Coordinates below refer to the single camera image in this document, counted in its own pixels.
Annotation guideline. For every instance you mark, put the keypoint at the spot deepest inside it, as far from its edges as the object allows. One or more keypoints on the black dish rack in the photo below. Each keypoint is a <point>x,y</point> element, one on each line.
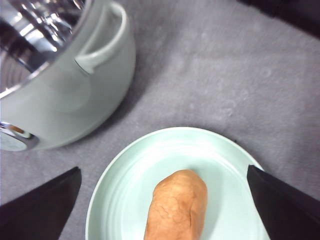
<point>304,14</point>

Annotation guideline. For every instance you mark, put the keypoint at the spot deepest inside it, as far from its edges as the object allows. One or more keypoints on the green plate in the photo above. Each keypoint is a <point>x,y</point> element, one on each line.
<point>120,201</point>

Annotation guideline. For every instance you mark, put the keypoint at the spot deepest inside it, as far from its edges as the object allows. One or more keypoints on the green electric steamer pot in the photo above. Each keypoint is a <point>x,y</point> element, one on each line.
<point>65,65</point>

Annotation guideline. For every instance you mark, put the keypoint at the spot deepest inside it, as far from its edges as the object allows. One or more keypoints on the grey table cloth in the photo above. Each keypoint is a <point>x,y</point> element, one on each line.
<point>224,66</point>

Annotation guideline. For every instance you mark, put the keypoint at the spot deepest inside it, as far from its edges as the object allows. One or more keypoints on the brown potato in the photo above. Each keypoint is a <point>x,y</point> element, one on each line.
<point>177,208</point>

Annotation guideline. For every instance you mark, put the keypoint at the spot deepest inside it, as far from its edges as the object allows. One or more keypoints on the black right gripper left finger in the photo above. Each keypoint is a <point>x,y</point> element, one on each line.
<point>40,212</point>

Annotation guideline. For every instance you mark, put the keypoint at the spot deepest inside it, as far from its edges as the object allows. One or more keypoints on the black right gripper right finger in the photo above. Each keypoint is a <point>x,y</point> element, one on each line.
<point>287,213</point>

